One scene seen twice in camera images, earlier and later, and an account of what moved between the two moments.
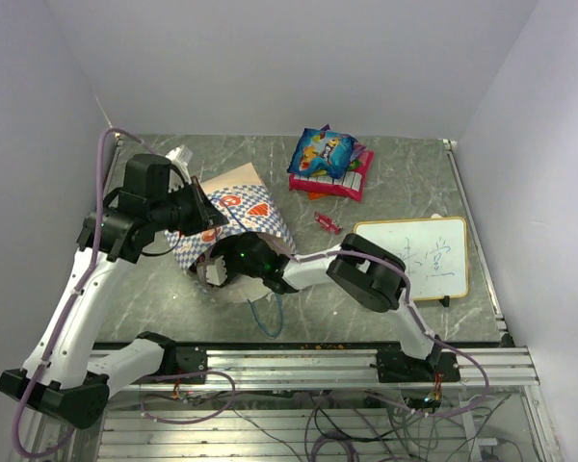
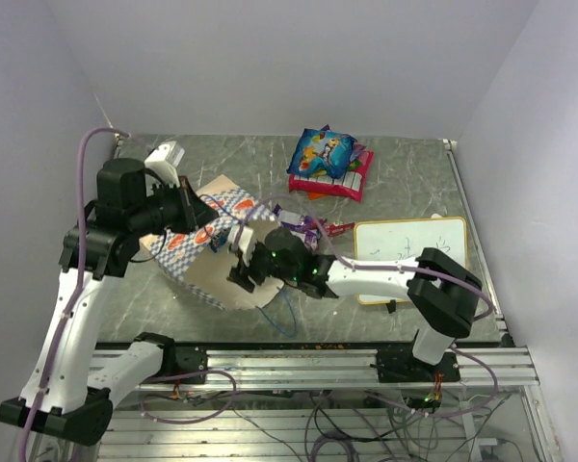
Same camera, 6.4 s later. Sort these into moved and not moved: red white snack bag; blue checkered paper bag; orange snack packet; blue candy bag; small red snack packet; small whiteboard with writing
Moved: small red snack packet; blue checkered paper bag
Not moved: red white snack bag; blue candy bag; orange snack packet; small whiteboard with writing
